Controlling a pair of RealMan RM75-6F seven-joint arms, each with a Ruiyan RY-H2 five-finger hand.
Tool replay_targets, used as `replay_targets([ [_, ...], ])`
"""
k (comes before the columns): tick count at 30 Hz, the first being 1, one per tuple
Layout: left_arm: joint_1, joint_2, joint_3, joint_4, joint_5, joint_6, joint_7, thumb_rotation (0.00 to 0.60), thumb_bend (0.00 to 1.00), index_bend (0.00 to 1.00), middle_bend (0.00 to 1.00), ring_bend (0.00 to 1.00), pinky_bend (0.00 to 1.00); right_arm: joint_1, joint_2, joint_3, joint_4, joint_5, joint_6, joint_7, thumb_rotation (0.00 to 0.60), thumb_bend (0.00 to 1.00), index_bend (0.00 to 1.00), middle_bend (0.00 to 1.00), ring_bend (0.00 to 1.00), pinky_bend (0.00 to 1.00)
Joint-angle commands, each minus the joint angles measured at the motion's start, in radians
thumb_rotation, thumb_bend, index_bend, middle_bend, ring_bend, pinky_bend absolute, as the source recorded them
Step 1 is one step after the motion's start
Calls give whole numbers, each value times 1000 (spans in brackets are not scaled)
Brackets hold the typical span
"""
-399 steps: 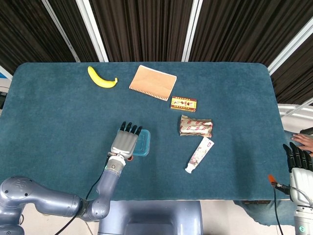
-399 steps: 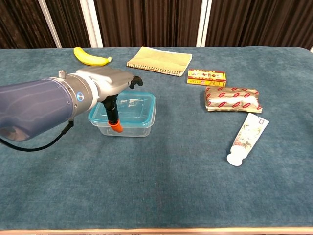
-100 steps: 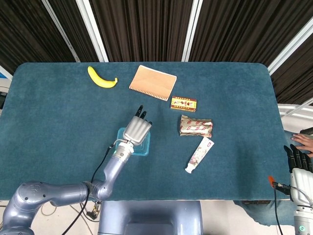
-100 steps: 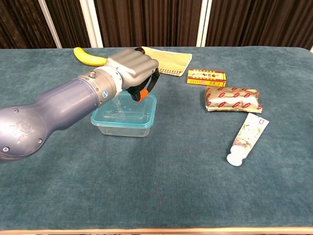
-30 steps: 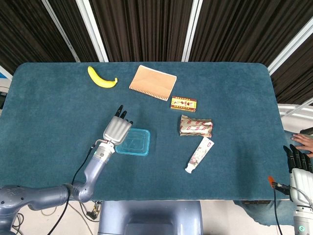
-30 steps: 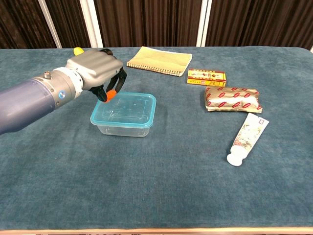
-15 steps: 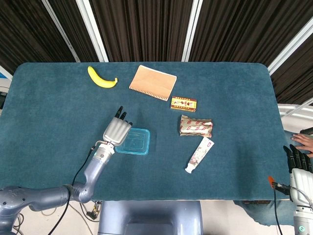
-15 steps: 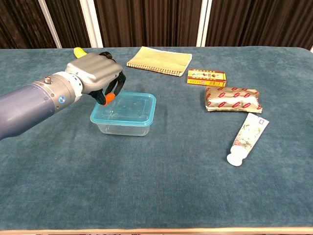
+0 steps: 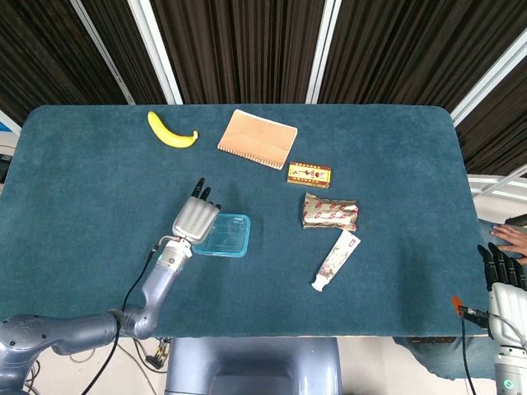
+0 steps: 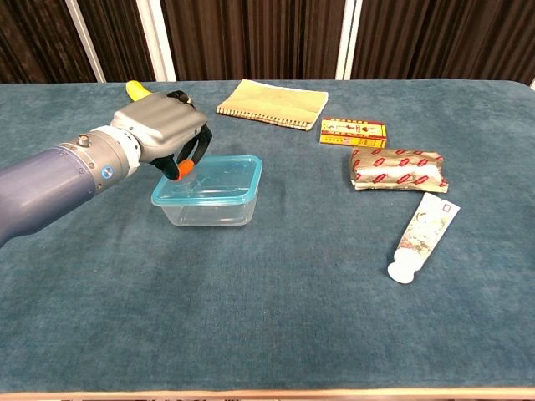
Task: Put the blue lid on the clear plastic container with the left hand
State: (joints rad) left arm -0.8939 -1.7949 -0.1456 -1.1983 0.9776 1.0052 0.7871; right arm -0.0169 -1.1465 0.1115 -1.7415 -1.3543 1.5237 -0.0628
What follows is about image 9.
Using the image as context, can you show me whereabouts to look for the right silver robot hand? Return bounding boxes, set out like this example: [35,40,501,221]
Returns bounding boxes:
[450,241,527,351]

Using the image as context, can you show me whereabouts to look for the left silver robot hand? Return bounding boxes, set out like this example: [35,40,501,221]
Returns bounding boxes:
[171,177,223,244]

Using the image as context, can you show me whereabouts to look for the teal-rimmed clear plastic container lid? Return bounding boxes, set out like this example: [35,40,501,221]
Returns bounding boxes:
[192,212,251,259]

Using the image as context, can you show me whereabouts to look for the bystander bare hand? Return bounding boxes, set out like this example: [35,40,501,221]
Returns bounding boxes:
[489,225,527,264]

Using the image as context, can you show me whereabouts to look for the yellow banana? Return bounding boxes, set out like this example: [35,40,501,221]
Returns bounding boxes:
[147,110,199,148]

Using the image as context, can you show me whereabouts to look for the tan spiral notebook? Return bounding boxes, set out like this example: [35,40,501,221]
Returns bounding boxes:
[217,109,299,171]

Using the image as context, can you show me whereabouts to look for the yellow red small carton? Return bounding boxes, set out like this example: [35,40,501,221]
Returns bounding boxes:
[286,160,333,190]

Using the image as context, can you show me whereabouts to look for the gold red foil packet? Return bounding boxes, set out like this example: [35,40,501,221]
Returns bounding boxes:
[301,192,360,232]

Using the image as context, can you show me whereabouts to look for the black plug on floor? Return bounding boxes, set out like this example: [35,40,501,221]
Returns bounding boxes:
[145,337,170,372]

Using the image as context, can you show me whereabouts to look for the teal table cloth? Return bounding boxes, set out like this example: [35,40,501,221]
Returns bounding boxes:
[0,104,487,339]

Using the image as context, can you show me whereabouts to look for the white toothpaste tube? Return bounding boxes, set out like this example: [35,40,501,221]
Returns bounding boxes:
[310,229,362,293]

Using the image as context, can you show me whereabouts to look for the blue-grey robot torso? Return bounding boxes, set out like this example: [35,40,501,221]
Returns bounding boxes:
[164,337,343,395]

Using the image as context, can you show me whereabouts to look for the dark brown curtain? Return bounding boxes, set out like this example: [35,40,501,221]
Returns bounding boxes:
[0,0,527,178]

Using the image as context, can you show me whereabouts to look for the black right hand cable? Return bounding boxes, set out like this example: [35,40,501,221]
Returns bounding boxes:
[455,306,492,395]

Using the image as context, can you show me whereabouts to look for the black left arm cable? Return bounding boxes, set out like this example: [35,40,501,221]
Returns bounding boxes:
[80,238,166,395]

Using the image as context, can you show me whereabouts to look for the white metal frame rail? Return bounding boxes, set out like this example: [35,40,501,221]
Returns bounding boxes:
[467,164,527,202]

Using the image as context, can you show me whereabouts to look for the white metal frame post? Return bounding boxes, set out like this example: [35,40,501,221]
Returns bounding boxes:
[127,0,184,105]
[305,0,345,105]
[450,36,527,127]

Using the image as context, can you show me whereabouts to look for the thin grey frame post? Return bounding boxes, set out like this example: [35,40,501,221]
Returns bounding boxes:
[68,0,136,105]

